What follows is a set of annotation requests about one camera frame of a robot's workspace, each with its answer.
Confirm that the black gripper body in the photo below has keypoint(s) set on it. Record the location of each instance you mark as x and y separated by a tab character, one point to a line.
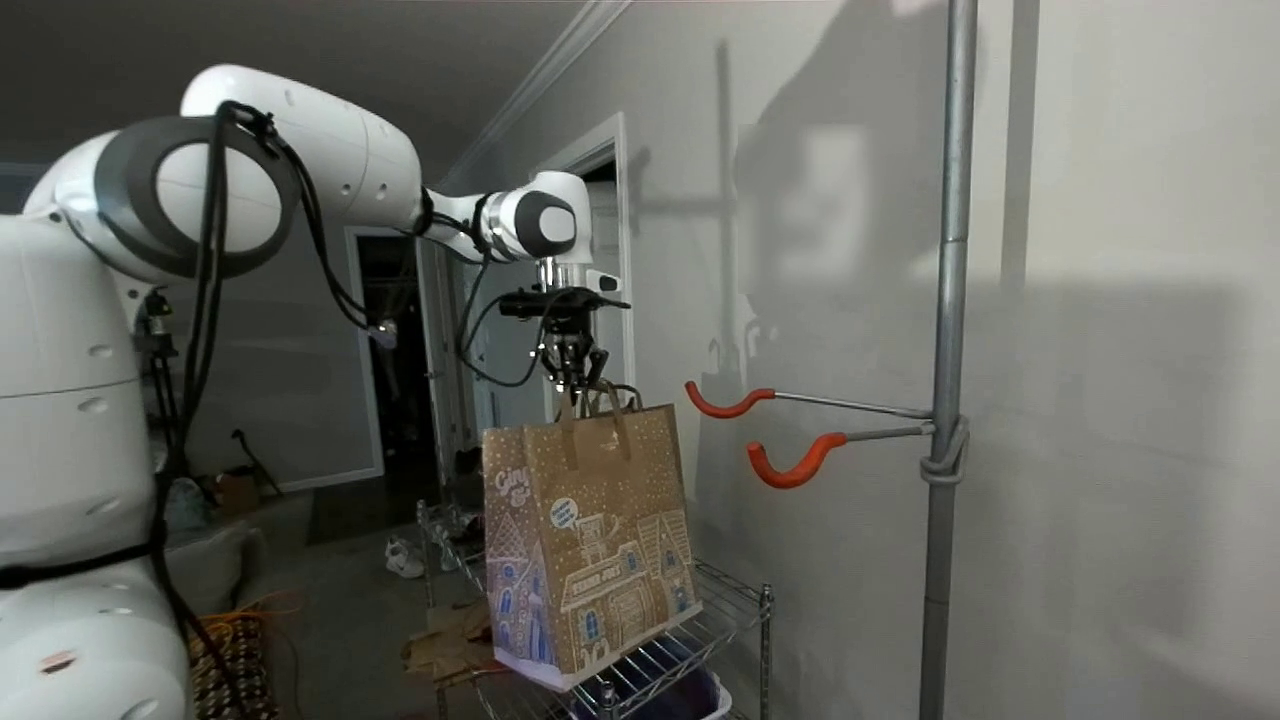
571	339

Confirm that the brown Trader Joe's paper bag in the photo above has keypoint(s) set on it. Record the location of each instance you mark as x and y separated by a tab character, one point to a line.
586	532

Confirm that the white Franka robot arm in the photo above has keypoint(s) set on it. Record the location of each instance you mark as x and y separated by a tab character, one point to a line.
67	400

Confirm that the orange coated metal hook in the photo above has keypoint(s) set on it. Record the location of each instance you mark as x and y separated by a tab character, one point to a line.
725	400
795	466

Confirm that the small white object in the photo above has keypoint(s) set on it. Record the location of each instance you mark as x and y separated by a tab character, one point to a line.
405	561

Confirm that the flat cardboard box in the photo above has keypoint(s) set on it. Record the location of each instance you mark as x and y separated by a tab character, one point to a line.
444	645

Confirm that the small brown box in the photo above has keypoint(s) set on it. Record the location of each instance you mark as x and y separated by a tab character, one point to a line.
239	492

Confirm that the grey metal pole stand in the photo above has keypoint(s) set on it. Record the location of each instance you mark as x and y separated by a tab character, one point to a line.
950	200

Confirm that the woven brown basket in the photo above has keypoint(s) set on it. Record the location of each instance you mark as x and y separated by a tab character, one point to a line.
241	665

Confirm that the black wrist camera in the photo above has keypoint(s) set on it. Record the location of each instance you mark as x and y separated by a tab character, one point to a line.
566	303

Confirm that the white door frame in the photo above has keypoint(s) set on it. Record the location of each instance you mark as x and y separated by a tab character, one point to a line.
606	147

